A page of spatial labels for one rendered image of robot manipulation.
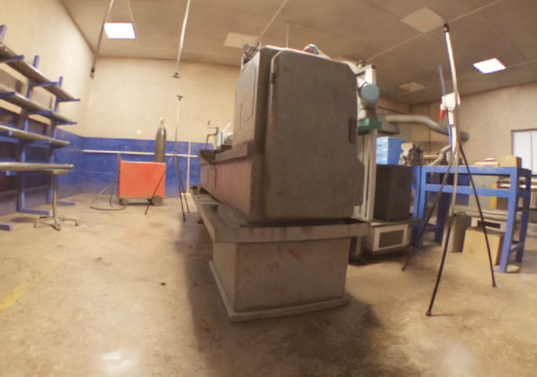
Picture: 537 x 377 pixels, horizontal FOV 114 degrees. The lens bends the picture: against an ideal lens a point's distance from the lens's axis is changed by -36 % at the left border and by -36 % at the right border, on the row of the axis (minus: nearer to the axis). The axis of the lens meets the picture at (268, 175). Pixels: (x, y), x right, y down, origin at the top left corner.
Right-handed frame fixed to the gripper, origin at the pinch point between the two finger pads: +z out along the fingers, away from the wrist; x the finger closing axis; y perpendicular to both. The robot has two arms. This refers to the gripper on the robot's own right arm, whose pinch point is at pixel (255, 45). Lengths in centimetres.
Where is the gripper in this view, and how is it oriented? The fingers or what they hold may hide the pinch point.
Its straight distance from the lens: 231.3
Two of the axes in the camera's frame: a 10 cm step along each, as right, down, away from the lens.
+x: -7.5, 6.2, -2.4
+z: 3.3, 0.3, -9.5
